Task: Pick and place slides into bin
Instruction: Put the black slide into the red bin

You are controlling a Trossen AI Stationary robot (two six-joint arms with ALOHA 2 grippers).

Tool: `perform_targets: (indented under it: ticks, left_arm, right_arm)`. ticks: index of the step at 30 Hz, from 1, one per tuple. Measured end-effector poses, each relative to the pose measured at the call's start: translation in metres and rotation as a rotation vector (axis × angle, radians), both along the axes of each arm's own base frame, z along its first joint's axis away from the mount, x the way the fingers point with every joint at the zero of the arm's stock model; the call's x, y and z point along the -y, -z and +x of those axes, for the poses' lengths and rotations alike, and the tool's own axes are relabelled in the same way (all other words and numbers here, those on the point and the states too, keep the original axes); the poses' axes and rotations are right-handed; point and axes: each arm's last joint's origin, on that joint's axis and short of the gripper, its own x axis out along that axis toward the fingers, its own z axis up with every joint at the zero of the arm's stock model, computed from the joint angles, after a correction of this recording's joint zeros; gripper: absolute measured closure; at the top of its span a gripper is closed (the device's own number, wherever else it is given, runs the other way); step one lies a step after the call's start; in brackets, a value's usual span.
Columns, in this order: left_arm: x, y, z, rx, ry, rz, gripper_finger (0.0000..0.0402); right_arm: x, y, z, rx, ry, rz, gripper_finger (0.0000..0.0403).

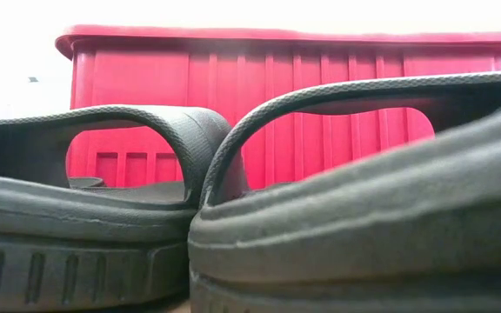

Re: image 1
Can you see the red plastic ribbed bin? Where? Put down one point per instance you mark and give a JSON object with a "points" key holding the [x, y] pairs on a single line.
{"points": [[233, 78]]}

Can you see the black rubber slide sandal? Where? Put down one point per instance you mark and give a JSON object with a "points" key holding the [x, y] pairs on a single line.
{"points": [[81, 226], [363, 226]]}

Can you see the small dark background fixture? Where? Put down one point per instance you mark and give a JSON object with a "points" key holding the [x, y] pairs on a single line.
{"points": [[33, 79]]}

